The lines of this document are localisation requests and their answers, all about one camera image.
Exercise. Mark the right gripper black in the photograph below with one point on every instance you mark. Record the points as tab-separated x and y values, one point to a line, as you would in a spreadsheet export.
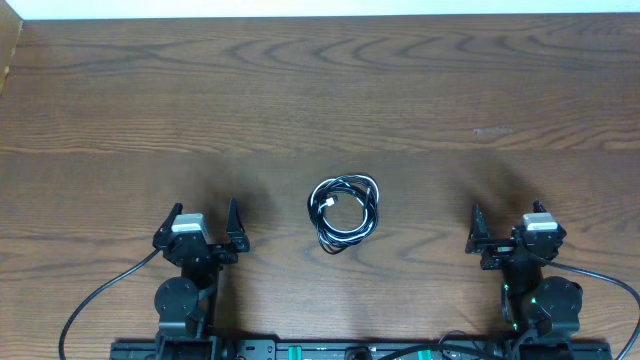
479	240

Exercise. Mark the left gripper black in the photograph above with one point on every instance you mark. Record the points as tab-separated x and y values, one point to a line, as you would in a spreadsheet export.
215	250

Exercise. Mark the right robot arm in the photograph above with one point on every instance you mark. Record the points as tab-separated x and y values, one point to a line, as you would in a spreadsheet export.
543	311

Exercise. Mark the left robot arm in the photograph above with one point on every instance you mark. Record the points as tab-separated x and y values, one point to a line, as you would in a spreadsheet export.
186	304

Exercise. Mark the cardboard box edge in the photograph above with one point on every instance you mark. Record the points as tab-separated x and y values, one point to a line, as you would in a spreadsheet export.
11	25

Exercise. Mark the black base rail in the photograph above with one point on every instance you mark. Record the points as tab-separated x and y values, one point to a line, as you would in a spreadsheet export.
455	347

